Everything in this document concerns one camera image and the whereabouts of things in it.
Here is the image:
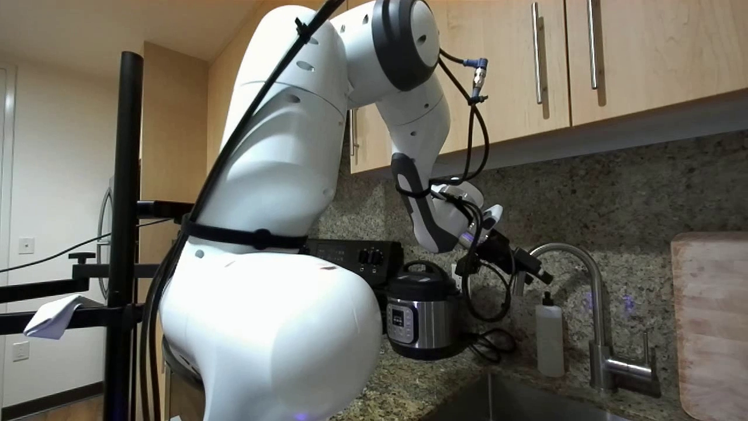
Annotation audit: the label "stainless steel sink basin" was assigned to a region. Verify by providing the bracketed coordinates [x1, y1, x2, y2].
[419, 372, 650, 421]

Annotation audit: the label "black vertical stand pole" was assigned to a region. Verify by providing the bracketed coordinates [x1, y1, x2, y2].
[0, 51, 186, 421]

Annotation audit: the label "wooden upper cabinets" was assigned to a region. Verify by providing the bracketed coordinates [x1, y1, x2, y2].
[345, 0, 748, 177]

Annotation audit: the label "stainless steel gooseneck faucet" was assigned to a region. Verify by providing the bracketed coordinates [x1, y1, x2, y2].
[531, 242, 661, 398]

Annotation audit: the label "white soap dispenser bottle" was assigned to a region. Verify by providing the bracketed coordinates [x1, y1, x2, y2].
[536, 293, 566, 376]

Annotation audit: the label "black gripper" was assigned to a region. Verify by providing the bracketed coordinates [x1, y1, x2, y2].
[456, 228, 554, 283]

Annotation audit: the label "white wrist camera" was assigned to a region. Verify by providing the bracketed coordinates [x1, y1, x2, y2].
[481, 204, 505, 228]

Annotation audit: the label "black power cord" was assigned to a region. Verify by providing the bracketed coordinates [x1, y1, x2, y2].
[463, 263, 519, 364]

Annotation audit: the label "black control box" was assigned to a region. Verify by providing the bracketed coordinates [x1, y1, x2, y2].
[304, 238, 405, 290]

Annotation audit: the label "silver black pressure cooker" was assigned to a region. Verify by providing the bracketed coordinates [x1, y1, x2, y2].
[384, 259, 466, 361]

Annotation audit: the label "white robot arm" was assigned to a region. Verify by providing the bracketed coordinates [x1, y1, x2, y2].
[159, 0, 494, 421]

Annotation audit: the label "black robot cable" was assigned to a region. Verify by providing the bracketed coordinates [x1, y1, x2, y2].
[135, 0, 345, 421]

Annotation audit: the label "wooden cutting board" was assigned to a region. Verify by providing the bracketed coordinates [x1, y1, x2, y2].
[671, 233, 748, 421]

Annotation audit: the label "white folded paper tag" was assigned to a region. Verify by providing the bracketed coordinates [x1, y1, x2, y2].
[23, 295, 99, 338]

